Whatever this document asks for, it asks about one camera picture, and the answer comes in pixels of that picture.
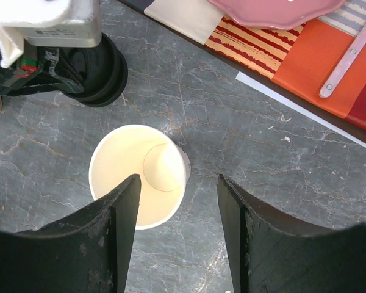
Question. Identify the black coffee cup lid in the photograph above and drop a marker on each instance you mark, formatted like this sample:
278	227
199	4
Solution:
103	70

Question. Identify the pink polka dot plate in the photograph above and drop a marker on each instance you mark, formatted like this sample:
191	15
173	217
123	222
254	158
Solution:
276	14

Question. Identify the pink handled table knife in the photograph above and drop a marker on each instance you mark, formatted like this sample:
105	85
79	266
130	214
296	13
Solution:
344	64

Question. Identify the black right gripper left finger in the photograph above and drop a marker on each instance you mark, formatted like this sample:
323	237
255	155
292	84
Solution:
86	251

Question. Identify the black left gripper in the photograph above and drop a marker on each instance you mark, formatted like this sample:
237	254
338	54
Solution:
38	70

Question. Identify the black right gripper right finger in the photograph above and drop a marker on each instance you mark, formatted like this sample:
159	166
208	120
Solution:
271	251

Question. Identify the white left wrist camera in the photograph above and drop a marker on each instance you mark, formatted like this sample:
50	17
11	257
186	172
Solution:
60	23

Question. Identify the colourful patchwork placemat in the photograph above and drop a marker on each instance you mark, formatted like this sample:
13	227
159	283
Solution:
294	62

